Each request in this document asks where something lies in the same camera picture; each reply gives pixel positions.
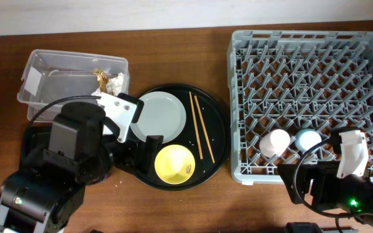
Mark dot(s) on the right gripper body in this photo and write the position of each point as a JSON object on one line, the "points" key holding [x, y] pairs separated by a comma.
{"points": [[329, 189]]}

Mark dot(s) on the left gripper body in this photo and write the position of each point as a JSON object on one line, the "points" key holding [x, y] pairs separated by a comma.
{"points": [[129, 156]]}

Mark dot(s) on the yellow bowl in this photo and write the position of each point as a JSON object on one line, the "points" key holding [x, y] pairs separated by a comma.
{"points": [[174, 164]]}

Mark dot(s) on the grey plate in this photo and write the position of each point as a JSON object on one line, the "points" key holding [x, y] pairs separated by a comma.
{"points": [[163, 114]]}

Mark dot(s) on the blue cup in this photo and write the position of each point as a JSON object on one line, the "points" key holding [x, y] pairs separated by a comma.
{"points": [[306, 139]]}

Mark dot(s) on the pink cup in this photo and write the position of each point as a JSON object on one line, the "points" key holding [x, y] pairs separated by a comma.
{"points": [[274, 143]]}

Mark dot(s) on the white tissue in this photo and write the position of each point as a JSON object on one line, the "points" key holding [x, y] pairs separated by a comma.
{"points": [[115, 85]]}

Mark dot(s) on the gold brown snack wrapper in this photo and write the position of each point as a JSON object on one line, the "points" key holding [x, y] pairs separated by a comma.
{"points": [[102, 80]]}

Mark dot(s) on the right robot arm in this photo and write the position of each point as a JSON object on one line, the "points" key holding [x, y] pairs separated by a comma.
{"points": [[354, 201]]}

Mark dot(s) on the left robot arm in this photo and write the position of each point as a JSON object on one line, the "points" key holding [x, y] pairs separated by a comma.
{"points": [[79, 155]]}

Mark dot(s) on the grey dishwasher rack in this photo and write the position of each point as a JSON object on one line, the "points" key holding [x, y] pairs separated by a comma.
{"points": [[294, 80]]}

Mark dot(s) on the round black tray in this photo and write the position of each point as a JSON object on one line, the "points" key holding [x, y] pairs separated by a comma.
{"points": [[218, 130]]}

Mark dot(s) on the black rectangular tray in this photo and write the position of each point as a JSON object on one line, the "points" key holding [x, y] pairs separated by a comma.
{"points": [[28, 149]]}

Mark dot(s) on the clear plastic bin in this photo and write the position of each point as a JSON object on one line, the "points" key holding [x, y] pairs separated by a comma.
{"points": [[50, 75]]}

